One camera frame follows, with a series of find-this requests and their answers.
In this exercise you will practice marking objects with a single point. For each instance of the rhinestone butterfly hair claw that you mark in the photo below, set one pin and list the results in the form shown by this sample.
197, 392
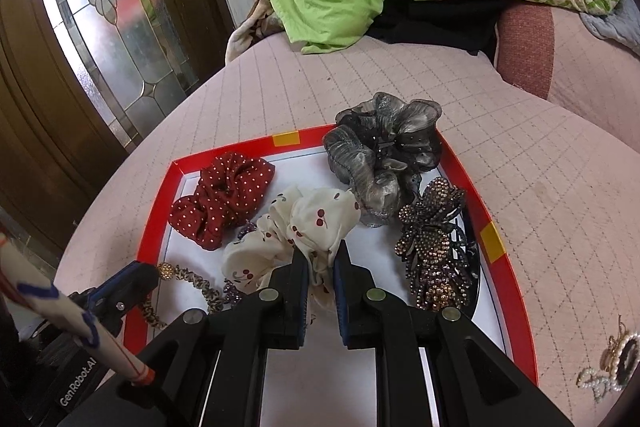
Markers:
430, 237

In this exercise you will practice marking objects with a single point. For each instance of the beige patterned cloth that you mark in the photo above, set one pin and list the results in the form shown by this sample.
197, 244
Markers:
250, 27

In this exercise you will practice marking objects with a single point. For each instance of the red polka dot scrunchie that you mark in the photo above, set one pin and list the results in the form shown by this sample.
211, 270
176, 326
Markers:
225, 192

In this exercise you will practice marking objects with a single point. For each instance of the red tray box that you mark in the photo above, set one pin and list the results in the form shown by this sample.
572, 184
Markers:
300, 167

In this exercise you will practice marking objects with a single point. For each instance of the grey quilted pillow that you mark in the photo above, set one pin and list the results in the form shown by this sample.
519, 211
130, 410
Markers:
620, 27

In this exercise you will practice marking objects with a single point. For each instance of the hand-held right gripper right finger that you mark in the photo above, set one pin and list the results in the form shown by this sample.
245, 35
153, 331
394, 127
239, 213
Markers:
352, 307

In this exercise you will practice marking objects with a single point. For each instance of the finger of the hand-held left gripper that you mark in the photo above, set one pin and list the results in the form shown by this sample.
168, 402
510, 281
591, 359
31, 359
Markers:
105, 314
132, 279

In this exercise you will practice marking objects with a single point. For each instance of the dark cloth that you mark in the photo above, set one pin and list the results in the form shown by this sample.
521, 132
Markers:
435, 22

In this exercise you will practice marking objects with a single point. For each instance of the wooden stained glass door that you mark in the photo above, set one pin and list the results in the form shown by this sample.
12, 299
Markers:
125, 7

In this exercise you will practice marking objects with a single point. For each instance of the pink bolster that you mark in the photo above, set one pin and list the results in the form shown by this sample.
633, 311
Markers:
525, 42

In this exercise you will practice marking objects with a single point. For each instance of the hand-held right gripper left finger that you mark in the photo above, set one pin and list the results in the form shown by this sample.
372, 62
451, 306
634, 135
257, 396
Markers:
287, 307

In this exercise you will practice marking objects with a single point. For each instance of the beige tube with blue marks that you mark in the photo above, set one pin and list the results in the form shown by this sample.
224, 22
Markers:
50, 287

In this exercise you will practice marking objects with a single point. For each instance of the grey organza scrunchie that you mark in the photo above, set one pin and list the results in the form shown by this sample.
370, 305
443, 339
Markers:
380, 142

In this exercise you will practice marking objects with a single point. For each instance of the cream cherry print scrunchie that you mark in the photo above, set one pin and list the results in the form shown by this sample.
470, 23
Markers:
300, 217

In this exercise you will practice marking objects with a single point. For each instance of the pearl hair clip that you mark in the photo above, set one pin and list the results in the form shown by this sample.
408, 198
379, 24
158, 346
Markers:
590, 377

